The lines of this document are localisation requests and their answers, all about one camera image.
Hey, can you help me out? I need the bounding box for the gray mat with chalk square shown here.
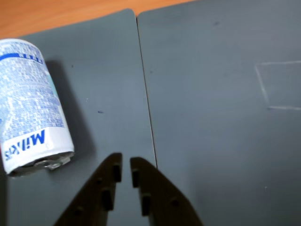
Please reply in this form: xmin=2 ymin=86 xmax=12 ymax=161
xmin=136 ymin=0 xmax=301 ymax=226

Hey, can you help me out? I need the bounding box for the white blue Milkis can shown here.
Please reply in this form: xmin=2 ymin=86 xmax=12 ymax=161
xmin=0 ymin=38 xmax=76 ymax=178

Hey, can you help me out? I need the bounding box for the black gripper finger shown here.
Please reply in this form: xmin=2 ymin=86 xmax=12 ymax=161
xmin=53 ymin=152 xmax=123 ymax=226
xmin=129 ymin=157 xmax=204 ymax=226

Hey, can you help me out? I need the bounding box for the plain gray table mat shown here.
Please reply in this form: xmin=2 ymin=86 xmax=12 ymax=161
xmin=0 ymin=8 xmax=158 ymax=226

